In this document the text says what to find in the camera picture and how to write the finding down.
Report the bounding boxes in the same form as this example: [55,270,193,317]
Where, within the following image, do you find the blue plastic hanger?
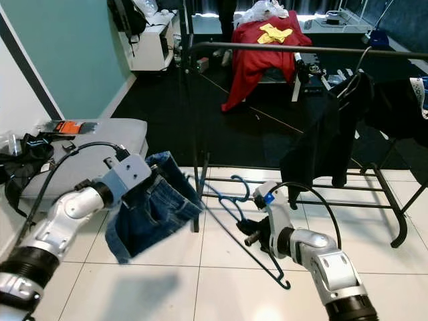
[197,174,294,290]

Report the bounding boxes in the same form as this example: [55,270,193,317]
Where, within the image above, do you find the blue denim shorts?
[105,150,205,265]

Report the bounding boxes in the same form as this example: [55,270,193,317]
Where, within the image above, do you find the grey clothes hanger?
[344,45,375,94]

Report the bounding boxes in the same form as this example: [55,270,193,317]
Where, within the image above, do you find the black shirt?
[280,72,375,201]

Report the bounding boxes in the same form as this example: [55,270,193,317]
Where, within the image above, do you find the black foam floor mat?
[110,33,428,171]

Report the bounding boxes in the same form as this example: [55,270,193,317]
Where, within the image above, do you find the red cloth with yellow star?
[221,10,313,113]

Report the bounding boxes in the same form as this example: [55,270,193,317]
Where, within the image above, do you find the grey metal device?
[298,53,328,81]

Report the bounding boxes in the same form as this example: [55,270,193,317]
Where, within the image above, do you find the black metal clothes rack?
[177,41,428,249]

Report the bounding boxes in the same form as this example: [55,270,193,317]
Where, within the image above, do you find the black garment with white print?
[368,75,428,144]

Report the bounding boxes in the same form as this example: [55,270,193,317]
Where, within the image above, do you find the black bag with blue trim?
[0,134,56,225]

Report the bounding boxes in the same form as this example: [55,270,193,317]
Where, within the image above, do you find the white shelf unit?
[119,10,183,72]

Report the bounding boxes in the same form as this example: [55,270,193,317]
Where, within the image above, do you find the orange black package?
[43,120,101,136]

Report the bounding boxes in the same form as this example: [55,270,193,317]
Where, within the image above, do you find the black tripod stand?
[176,0,187,161]

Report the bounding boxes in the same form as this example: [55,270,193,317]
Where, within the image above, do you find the white plastic bag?
[241,0,290,24]

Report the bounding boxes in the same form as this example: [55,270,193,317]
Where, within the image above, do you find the black flat bag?
[107,0,146,37]

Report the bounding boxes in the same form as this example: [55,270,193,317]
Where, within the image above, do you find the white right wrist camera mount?
[253,181,285,258]

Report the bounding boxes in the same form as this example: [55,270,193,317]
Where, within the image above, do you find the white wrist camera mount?
[105,154,153,201]
[253,181,285,258]

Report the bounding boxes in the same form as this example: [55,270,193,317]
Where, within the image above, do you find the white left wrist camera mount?
[105,154,153,201]

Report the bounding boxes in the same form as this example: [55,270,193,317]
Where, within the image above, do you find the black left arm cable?
[27,140,131,228]

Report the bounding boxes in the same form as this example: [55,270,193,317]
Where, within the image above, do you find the blue dustpan with handle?
[361,0,392,49]

